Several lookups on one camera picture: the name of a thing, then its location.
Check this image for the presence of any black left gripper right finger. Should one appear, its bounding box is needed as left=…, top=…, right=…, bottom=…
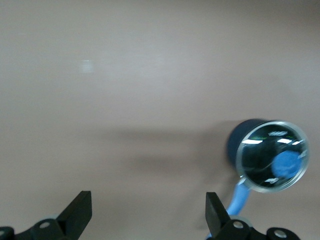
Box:
left=205, top=191, right=301, bottom=240

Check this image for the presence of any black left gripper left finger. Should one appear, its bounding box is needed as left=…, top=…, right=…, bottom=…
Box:
left=0, top=190, right=93, bottom=240

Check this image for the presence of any glass lid with blue knob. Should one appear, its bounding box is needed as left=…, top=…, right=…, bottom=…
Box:
left=235, top=120, right=311, bottom=194

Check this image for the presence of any small white square sticker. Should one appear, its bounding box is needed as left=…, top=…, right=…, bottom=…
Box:
left=81, top=59, right=94, bottom=74

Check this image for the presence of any dark blue pot, blue handle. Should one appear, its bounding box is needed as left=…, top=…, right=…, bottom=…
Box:
left=225, top=118, right=310, bottom=216

